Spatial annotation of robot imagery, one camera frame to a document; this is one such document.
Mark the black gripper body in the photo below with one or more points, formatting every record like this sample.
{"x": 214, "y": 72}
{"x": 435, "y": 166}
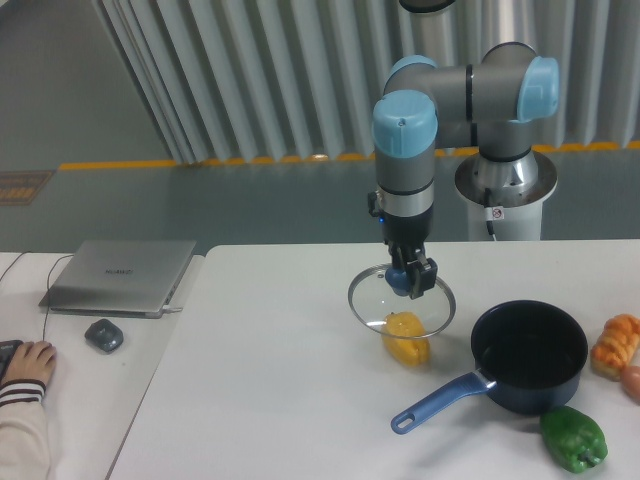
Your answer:
{"x": 412, "y": 231}

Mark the glass lid with blue knob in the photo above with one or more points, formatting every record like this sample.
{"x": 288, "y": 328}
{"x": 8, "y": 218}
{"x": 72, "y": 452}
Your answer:
{"x": 371, "y": 299}

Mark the white sleeved forearm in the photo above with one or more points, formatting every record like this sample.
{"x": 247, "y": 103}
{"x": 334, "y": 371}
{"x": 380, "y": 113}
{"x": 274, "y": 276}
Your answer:
{"x": 25, "y": 452}

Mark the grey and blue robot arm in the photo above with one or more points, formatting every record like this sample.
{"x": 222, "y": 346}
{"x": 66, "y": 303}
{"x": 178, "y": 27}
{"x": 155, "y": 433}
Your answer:
{"x": 493, "y": 106}

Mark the person's hand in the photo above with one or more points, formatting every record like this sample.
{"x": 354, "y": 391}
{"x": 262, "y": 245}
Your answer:
{"x": 31, "y": 362}

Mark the yellow bell pepper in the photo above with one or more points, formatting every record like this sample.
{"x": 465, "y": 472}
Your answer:
{"x": 403, "y": 339}

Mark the dark blue saucepan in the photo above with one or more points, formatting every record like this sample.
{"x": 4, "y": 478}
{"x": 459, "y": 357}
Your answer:
{"x": 528, "y": 356}

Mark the orange bread loaf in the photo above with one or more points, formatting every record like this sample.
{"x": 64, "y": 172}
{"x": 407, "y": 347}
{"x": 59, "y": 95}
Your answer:
{"x": 616, "y": 346}

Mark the green bell pepper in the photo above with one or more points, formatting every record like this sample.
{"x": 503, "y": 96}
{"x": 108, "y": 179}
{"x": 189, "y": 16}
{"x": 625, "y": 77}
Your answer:
{"x": 574, "y": 440}

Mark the pink sausage toy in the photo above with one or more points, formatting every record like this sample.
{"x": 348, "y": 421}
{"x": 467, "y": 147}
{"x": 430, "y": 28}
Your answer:
{"x": 630, "y": 381}

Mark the silver laptop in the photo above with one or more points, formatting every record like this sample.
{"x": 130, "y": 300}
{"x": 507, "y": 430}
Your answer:
{"x": 125, "y": 278}

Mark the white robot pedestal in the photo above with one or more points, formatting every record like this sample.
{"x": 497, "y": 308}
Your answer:
{"x": 504, "y": 200}

